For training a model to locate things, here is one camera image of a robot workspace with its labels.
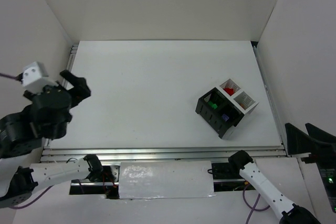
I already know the red green half-round lego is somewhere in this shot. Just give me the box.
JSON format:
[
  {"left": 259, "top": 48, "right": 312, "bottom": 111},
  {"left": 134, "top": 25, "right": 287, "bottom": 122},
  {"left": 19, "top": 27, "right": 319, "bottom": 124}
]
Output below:
[{"left": 224, "top": 88, "right": 235, "bottom": 96}]

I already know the lavender lego brick front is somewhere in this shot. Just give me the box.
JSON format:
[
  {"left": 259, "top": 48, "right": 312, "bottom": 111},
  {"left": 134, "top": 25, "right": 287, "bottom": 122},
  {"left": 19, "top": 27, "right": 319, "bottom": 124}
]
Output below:
[{"left": 222, "top": 114, "right": 229, "bottom": 121}]

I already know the aluminium right rail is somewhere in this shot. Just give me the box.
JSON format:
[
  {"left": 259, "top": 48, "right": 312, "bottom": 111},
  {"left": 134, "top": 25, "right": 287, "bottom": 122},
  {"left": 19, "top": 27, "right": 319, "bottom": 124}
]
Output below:
[{"left": 251, "top": 41, "right": 288, "bottom": 154}]

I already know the aluminium front rail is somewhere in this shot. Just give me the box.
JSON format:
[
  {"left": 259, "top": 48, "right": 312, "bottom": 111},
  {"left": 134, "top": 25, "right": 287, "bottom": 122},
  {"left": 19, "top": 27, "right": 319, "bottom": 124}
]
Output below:
[{"left": 39, "top": 145, "right": 288, "bottom": 163}]

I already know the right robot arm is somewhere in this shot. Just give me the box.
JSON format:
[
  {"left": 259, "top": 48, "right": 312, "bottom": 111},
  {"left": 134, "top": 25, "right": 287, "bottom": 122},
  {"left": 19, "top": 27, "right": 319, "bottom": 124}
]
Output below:
[{"left": 228, "top": 123, "right": 335, "bottom": 223}]

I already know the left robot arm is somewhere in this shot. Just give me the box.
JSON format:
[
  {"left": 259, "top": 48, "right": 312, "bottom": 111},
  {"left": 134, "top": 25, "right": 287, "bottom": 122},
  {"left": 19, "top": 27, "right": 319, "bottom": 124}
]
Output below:
[{"left": 1, "top": 63, "right": 103, "bottom": 209}]

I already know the white taped cover sheet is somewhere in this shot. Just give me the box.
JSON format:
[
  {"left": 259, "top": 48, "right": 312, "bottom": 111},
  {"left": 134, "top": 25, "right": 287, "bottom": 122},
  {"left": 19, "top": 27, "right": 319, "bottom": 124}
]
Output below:
[{"left": 119, "top": 161, "right": 215, "bottom": 199}]

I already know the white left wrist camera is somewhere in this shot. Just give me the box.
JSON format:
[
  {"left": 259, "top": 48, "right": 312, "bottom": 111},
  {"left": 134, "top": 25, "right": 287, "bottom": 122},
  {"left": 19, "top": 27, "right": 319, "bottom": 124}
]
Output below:
[{"left": 22, "top": 61, "right": 58, "bottom": 94}]

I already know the black compartment container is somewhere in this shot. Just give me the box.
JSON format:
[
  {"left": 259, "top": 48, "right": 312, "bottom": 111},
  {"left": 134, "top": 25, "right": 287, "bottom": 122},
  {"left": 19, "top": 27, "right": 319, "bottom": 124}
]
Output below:
[{"left": 195, "top": 78, "right": 259, "bottom": 139}]

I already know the green square lego brick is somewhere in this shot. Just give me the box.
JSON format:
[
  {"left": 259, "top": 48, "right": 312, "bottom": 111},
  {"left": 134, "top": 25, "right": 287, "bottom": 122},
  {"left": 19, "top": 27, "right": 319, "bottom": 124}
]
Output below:
[{"left": 207, "top": 101, "right": 218, "bottom": 110}]

